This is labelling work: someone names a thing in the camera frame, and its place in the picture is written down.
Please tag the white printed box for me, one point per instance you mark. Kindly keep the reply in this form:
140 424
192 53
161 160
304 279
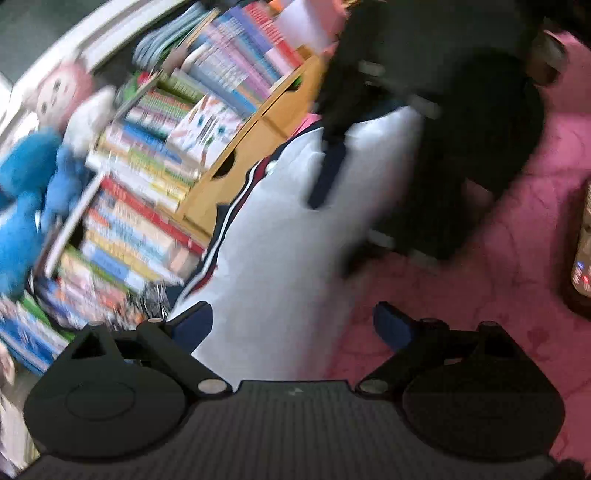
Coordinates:
205 129

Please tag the black smartphone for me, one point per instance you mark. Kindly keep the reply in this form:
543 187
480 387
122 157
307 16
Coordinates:
582 267

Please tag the wooden drawer organizer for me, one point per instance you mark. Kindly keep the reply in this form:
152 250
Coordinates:
258 134

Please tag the row of picture books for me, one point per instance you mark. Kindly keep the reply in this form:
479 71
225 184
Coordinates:
129 240

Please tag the row of green white books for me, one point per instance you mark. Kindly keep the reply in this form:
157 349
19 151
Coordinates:
147 147

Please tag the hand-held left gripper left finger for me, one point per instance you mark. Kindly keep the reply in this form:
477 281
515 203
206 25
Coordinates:
194 323

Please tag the green red small toy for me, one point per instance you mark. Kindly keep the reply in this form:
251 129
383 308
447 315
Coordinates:
138 85

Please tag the white book rack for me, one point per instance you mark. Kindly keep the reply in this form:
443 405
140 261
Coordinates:
74 221

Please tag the pink rabbit-print blanket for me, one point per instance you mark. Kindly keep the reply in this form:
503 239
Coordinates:
508 286

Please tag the small blue plush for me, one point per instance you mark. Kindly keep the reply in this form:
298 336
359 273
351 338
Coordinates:
69 184

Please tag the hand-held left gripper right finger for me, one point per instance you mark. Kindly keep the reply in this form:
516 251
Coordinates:
392 325

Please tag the blue cat plush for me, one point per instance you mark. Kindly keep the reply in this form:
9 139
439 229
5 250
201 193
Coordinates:
23 207

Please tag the pink white rabbit plush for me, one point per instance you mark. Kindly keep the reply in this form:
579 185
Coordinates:
60 97

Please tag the row of pink blue books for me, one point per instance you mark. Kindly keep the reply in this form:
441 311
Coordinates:
244 50

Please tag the navy white striped jacket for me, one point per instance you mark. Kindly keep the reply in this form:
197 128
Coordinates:
277 240

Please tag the person's right hand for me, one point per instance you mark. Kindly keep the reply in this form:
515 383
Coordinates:
548 57

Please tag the row of tall blue books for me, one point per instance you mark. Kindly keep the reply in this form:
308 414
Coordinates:
27 337

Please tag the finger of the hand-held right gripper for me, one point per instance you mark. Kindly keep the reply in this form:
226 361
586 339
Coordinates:
367 251
328 175

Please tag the light blue folded cloth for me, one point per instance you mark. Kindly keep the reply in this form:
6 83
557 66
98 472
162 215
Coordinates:
171 32

